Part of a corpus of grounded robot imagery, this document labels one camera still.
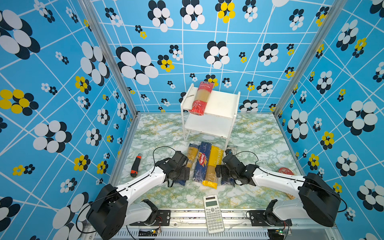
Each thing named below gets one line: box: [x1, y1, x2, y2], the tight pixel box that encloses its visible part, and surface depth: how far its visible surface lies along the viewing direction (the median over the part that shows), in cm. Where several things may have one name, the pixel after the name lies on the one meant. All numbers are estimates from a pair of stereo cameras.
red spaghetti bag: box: [189, 81, 214, 116], surface depth 80 cm
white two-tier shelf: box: [180, 83, 241, 152], surface depth 82 cm
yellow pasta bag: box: [202, 145, 224, 190], surface depth 87 cm
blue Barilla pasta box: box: [192, 141, 212, 182], surface depth 91 cm
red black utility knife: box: [130, 153, 142, 178], surface depth 95 cm
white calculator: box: [203, 194, 225, 234], surface depth 75 cm
